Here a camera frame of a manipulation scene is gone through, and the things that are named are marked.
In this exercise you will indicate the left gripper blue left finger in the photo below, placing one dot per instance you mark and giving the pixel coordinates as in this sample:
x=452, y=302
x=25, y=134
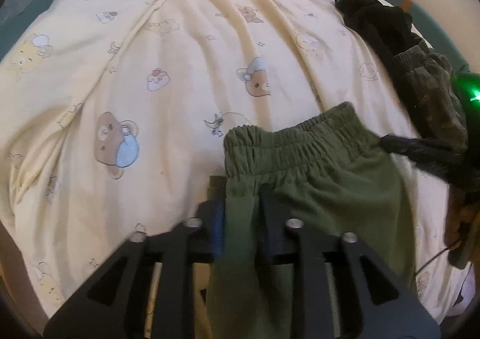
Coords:
x=145, y=289

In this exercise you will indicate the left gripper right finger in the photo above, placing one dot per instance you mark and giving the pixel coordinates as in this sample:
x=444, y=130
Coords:
x=340, y=287

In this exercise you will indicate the olive green pants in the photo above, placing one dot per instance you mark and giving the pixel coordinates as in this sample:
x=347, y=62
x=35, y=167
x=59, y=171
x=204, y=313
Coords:
x=333, y=173

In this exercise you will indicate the person's right hand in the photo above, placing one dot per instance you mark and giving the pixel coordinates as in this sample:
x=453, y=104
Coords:
x=459, y=211

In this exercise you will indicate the camouflage garment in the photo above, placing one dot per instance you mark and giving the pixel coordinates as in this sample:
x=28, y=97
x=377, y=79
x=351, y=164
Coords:
x=423, y=80

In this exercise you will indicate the black garment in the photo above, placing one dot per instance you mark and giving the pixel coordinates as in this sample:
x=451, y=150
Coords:
x=386, y=29

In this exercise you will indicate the cream bear print duvet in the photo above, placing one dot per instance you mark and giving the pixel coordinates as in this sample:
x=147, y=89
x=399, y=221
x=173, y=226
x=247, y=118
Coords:
x=114, y=114

